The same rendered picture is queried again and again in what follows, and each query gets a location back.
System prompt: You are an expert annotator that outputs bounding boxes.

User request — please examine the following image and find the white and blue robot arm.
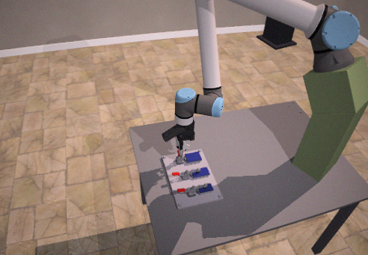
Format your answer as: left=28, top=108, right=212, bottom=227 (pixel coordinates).
left=162, top=0, right=360, bottom=142

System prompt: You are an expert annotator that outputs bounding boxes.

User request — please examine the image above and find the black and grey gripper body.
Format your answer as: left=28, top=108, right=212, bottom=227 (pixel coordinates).
left=177, top=119, right=195, bottom=141

